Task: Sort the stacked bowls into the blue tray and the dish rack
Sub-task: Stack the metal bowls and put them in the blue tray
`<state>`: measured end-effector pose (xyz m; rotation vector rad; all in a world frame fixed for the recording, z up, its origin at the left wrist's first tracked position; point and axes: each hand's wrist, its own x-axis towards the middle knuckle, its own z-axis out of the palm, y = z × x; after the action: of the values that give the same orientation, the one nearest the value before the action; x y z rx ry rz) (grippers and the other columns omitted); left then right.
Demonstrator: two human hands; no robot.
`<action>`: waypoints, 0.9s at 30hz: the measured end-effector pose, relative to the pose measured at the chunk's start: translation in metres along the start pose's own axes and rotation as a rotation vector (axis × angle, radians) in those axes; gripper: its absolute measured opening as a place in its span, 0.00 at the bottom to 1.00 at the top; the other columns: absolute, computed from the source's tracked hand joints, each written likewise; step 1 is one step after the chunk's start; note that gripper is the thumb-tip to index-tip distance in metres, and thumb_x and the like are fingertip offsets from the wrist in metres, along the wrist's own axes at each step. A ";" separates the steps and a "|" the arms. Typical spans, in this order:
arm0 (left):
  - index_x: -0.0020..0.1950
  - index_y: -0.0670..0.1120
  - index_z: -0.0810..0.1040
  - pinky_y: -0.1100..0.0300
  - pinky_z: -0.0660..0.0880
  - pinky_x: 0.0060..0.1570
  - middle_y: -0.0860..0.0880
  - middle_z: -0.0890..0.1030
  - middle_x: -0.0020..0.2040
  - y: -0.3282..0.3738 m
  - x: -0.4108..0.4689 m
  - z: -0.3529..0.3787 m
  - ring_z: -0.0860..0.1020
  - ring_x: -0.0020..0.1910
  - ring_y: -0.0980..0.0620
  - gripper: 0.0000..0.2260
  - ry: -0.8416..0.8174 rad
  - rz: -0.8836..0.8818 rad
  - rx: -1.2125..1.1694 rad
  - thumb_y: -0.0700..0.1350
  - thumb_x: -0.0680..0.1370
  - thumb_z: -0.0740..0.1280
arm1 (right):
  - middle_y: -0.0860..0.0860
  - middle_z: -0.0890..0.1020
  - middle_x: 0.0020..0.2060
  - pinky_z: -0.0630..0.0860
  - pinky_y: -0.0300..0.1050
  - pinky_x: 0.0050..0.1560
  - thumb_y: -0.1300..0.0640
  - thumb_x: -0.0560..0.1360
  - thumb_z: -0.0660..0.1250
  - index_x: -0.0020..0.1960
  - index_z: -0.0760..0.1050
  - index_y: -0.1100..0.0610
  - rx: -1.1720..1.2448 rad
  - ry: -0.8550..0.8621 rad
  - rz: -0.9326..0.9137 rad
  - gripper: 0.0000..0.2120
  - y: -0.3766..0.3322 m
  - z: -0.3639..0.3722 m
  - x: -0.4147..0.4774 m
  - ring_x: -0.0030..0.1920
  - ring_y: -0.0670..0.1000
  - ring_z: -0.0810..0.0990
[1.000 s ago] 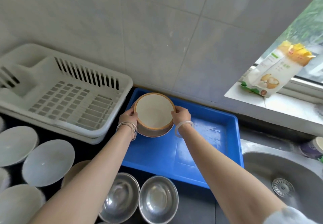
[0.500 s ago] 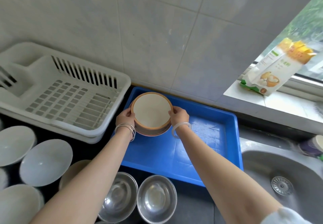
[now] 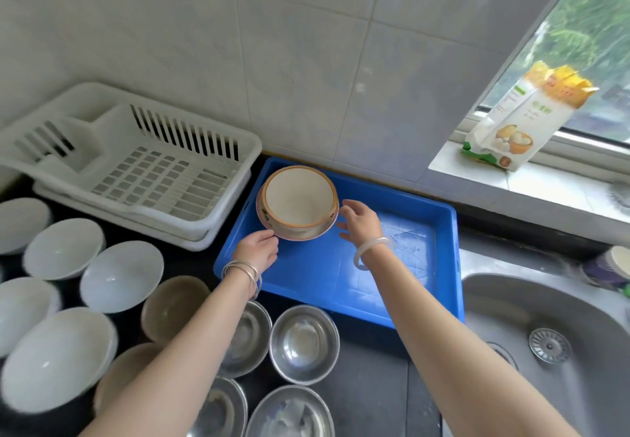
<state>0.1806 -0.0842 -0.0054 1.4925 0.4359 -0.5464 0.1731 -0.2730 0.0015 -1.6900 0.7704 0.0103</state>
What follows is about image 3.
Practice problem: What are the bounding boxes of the person's right hand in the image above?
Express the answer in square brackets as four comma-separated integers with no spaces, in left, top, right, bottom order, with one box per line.
[337,199,385,251]

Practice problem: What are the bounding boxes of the person's left hand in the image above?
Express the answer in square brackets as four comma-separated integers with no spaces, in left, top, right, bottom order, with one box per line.
[231,228,280,275]

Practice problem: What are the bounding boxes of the pink rimmed elephant plate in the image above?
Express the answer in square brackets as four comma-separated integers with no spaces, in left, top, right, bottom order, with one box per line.
[255,183,341,243]

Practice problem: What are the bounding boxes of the white drip tray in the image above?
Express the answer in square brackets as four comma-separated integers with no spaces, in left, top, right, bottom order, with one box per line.
[31,168,253,253]

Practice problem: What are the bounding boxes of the blue plastic tray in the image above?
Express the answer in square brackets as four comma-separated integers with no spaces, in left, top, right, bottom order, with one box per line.
[213,156,466,329]

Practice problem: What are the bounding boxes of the orange rimmed cream bowl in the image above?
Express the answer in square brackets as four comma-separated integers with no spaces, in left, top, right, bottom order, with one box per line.
[259,165,341,230]

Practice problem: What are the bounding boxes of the tan bowl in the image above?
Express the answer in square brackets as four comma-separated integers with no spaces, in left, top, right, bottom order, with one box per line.
[93,342,163,415]
[141,275,213,349]

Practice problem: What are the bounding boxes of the plain white bowl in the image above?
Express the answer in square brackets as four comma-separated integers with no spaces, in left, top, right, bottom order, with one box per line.
[22,218,107,281]
[0,197,53,257]
[0,277,64,360]
[79,240,165,315]

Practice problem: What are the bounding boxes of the white plastic dish rack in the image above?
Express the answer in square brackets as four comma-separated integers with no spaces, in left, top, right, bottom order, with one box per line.
[0,82,263,241]

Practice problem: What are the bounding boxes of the large white bowl black print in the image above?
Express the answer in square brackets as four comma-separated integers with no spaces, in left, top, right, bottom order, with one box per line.
[0,307,119,415]

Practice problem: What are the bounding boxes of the person's right forearm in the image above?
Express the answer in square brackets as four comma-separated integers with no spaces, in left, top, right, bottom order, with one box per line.
[362,244,581,437]

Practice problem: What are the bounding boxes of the person's left forearm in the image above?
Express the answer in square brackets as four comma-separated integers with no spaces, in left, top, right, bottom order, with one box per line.
[81,269,259,437]

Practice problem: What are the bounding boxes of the white jade bangle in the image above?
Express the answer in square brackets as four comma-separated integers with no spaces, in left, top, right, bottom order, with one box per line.
[352,237,394,272]

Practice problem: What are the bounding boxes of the silver wrist bangles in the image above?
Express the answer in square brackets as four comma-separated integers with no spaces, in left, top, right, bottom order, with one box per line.
[220,260,263,301]

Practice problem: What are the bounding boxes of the white yellow flour bag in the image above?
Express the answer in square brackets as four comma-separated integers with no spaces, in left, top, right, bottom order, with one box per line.
[461,60,600,173]

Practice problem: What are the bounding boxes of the white tiled windowsill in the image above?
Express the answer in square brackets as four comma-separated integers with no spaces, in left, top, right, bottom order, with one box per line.
[428,141,630,245]

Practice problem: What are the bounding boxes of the round metal sink strainer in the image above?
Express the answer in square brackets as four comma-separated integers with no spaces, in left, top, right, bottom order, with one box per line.
[529,328,573,365]

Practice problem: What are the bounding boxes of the purple white paper cup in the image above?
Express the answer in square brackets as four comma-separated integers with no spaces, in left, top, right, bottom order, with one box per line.
[580,245,630,289]

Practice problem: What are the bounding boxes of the steel wool scrubber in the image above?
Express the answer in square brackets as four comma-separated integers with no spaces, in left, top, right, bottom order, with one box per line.
[608,180,630,214]

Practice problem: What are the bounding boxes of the stainless steel sink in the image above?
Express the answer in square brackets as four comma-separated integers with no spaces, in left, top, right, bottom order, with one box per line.
[440,249,630,437]

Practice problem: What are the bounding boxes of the grey window frame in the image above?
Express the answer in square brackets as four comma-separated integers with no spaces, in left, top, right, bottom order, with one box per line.
[452,0,630,169]

